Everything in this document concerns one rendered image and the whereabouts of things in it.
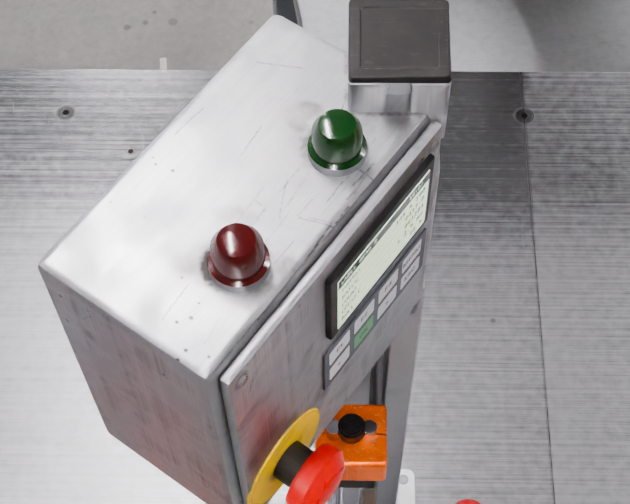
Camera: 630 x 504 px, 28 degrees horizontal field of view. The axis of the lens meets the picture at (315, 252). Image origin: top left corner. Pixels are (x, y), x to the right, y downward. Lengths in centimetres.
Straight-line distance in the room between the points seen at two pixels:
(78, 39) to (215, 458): 201
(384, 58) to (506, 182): 78
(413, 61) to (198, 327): 15
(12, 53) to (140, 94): 118
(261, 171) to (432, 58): 9
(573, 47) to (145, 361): 98
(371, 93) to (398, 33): 3
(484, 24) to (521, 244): 29
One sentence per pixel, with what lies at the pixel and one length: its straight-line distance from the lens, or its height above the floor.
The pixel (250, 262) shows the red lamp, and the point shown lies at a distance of 50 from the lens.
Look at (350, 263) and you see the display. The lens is 54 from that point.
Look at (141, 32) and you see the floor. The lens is 254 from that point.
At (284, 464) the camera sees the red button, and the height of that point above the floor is 133.
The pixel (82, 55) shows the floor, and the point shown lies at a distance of 252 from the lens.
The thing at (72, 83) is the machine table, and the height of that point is 83.
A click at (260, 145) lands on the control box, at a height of 148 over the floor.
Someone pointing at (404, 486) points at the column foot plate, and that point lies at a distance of 116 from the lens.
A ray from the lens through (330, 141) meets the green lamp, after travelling 53.
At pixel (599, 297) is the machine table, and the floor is 83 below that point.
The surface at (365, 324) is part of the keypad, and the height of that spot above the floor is 137.
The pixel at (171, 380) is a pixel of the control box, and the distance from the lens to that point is 53.
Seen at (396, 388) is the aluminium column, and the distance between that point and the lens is 83.
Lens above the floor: 193
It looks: 60 degrees down
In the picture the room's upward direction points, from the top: 2 degrees counter-clockwise
